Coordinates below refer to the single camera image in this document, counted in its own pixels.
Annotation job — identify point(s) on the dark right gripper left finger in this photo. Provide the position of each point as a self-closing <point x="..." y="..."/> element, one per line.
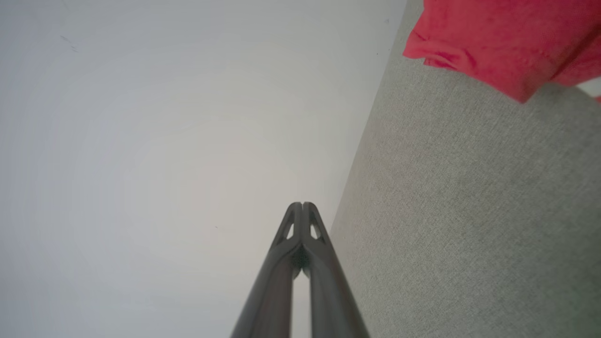
<point x="270" y="291"/>

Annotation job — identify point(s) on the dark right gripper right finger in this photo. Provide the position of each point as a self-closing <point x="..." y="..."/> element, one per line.
<point x="328" y="291"/>

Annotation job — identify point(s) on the red and white basketball jersey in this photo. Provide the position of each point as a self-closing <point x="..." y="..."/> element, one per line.
<point x="507" y="37"/>

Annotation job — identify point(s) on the grey fabric sofa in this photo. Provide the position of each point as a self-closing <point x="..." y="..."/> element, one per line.
<point x="469" y="211"/>

